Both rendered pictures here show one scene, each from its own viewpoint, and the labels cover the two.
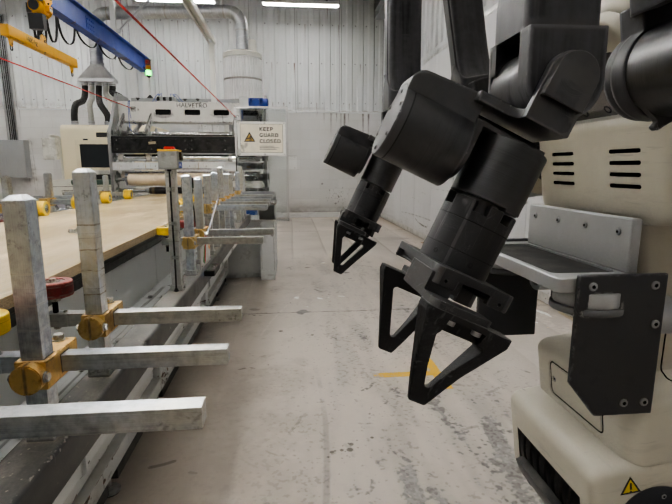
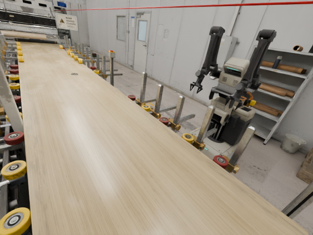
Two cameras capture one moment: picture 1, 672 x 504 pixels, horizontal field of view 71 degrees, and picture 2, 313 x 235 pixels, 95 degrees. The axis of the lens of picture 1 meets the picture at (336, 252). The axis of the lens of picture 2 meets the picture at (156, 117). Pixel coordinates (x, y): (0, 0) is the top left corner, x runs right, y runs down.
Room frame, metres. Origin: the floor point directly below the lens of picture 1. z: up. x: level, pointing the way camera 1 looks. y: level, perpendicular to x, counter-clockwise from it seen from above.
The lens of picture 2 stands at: (-0.22, 1.24, 1.48)
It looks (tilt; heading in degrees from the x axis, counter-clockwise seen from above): 30 degrees down; 322
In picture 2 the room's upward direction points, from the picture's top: 9 degrees clockwise
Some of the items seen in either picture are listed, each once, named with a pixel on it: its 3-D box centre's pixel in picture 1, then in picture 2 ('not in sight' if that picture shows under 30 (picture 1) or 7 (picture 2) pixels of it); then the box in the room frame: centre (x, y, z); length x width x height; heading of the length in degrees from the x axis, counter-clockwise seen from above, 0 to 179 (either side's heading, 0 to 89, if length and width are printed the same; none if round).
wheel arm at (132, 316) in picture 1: (146, 316); (146, 101); (1.04, 0.44, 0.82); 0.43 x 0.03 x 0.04; 96
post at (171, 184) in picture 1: (174, 230); (112, 74); (1.73, 0.60, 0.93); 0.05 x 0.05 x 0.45; 6
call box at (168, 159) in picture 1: (170, 160); (111, 54); (1.73, 0.60, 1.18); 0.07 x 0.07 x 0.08; 6
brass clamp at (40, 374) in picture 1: (45, 364); (154, 113); (0.77, 0.50, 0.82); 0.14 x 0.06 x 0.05; 6
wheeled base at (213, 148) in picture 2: not in sight; (212, 142); (0.64, -0.59, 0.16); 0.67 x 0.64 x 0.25; 96
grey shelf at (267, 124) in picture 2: not in sight; (263, 95); (0.73, -1.92, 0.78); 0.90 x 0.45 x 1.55; 6
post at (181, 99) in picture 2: not in sight; (175, 122); (0.50, 0.48, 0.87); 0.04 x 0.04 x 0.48; 6
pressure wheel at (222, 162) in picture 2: not in sight; (217, 166); (0.03, 0.54, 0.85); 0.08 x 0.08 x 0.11
